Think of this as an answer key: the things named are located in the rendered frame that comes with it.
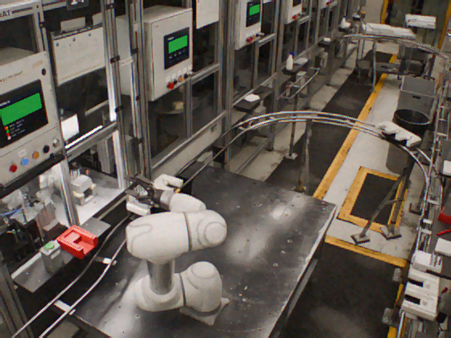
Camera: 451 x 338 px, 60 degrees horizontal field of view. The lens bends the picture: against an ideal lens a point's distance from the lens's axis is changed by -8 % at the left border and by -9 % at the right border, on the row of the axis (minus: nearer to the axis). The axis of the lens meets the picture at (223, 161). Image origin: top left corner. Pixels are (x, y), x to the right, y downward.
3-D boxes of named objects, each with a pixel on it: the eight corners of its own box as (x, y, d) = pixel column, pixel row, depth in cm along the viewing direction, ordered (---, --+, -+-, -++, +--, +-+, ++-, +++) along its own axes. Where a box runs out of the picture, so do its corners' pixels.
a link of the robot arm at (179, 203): (172, 190, 190) (163, 217, 189) (202, 200, 184) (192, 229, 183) (183, 192, 200) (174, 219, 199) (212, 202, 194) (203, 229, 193)
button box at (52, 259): (53, 273, 180) (47, 254, 174) (41, 266, 183) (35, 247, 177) (65, 262, 186) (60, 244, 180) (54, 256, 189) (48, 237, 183)
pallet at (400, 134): (373, 133, 333) (375, 122, 328) (384, 129, 339) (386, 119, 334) (407, 153, 306) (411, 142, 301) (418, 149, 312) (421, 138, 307)
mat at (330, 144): (316, 210, 374) (316, 208, 373) (257, 191, 397) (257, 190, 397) (398, 54, 817) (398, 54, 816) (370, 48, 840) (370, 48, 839)
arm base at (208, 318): (233, 296, 203) (234, 289, 200) (212, 327, 186) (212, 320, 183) (201, 282, 210) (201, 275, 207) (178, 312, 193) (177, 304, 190)
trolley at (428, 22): (428, 76, 709) (441, 22, 658) (395, 70, 725) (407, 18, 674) (424, 63, 777) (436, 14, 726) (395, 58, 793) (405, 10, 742)
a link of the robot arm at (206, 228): (218, 203, 147) (179, 208, 144) (231, 210, 129) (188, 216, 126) (222, 240, 147) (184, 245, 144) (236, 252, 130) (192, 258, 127)
